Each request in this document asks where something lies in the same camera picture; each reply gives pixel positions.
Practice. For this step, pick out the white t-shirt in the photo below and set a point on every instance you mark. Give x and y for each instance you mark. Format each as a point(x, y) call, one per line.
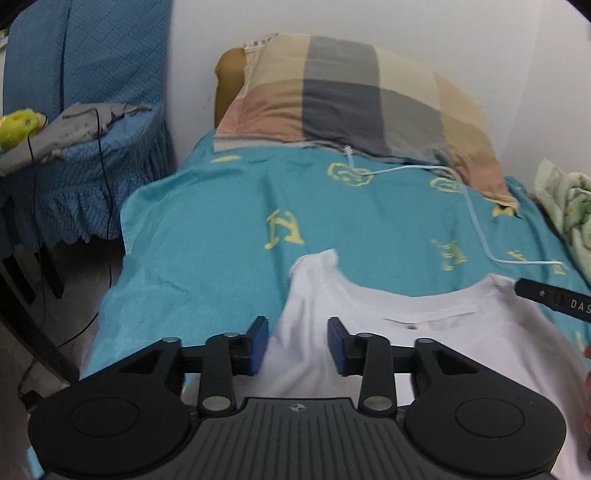
point(415, 360)

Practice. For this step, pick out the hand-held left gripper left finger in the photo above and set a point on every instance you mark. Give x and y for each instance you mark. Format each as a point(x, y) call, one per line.
point(258, 346)

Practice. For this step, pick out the yellow green plush toy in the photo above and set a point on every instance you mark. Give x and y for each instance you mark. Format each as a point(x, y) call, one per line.
point(18, 129)

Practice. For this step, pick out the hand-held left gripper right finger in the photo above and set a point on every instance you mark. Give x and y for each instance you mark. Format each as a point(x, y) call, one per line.
point(336, 346)

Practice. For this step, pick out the green fleece blanket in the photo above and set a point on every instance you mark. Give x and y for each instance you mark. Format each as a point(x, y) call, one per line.
point(572, 207)

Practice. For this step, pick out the grey cloth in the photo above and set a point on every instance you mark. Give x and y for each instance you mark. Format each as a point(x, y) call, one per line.
point(74, 129)

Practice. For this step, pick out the mustard pillow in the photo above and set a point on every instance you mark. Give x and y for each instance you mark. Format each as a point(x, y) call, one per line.
point(228, 78)

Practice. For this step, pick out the blue covered sofa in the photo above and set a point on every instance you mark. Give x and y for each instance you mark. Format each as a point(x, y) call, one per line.
point(115, 55)

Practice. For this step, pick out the teal printed bedsheet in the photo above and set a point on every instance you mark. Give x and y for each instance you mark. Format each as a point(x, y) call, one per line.
point(207, 240)

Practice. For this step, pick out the black power adapter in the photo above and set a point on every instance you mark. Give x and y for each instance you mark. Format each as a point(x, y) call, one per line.
point(28, 398)

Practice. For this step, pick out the person's right hand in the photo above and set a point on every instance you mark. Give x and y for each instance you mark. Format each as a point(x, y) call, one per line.
point(588, 417)

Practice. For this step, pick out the plaid pillow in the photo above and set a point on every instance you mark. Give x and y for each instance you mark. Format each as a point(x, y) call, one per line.
point(341, 106)

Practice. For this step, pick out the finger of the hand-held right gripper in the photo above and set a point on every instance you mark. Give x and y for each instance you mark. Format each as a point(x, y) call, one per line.
point(538, 293)

